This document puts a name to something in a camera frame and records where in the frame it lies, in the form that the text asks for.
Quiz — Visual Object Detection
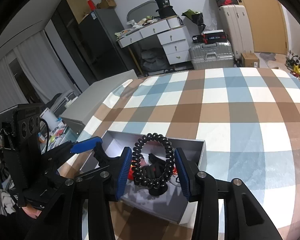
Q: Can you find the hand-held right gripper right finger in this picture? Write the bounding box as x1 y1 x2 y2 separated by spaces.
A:
174 147 283 240

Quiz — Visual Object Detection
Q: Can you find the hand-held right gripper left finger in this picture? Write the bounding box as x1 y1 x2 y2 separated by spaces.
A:
25 146 132 240

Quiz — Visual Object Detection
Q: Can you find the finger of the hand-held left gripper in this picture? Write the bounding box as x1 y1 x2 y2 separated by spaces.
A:
41 136 103 174
76 142 124 179

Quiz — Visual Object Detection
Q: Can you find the grey cardboard box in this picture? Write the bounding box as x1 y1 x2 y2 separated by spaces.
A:
79 130 207 224

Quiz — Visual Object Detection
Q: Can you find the black claw hair clip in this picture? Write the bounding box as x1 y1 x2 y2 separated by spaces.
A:
147 152 168 180

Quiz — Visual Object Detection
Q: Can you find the white paper roll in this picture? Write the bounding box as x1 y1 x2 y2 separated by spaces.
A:
41 107 57 128

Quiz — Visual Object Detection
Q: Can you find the grey bed board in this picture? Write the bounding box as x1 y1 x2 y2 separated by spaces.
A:
61 70 138 135

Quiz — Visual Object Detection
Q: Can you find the white curtain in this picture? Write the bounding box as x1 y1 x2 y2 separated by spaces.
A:
0 30 80 140

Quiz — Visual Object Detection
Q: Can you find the checked blue brown blanket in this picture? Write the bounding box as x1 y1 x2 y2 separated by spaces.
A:
57 67 300 240

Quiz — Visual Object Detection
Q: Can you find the black fridge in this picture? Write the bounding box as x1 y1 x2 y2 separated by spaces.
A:
77 8 130 80

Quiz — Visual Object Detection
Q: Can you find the black wardrobe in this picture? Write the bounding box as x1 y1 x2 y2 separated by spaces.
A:
51 0 98 90

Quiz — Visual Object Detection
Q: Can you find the black bag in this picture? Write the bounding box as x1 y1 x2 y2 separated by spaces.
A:
141 49 169 74

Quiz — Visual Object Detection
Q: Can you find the silver suitcase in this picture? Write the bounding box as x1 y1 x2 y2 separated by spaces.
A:
189 40 234 70

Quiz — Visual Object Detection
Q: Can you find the white desk with drawers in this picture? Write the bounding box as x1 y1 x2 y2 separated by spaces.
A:
116 15 188 65

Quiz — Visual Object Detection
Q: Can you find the brown cardboard parcel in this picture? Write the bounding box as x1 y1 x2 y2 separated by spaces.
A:
241 52 260 68

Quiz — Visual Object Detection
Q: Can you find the large cardboard box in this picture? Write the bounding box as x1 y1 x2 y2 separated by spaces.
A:
65 0 90 24

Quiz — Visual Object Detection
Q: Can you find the open small cardboard box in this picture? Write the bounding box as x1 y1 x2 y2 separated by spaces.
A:
97 0 117 9

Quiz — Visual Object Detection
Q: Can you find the black red flat box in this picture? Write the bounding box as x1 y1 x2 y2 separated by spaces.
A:
192 30 227 44

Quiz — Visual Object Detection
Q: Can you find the grey arched mirror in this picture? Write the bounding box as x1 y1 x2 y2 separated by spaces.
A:
127 1 157 25

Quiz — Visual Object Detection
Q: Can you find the white suitcase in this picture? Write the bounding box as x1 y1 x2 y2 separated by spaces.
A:
219 4 254 60

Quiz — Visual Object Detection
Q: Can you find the black cylinder container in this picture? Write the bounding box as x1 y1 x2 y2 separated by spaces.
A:
155 0 178 19

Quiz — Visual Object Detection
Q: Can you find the pile of shoes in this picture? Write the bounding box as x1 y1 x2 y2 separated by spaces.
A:
285 51 300 85

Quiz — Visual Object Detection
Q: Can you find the black wrapped flower bouquet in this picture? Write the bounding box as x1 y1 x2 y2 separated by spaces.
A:
181 9 205 32

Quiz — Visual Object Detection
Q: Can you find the wooden door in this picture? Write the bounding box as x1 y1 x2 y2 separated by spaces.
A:
234 0 289 54

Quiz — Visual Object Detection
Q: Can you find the black cable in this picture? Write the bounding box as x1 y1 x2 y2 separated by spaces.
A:
39 118 51 152

